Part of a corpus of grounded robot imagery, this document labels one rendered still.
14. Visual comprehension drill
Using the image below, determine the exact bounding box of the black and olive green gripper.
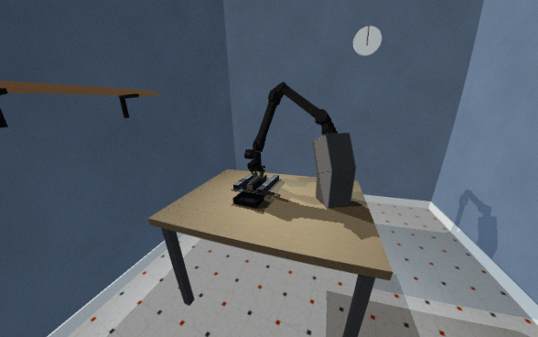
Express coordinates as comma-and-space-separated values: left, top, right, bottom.
251, 166, 265, 179

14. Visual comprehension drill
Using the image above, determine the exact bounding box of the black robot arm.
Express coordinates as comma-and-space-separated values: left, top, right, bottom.
244, 82, 338, 171

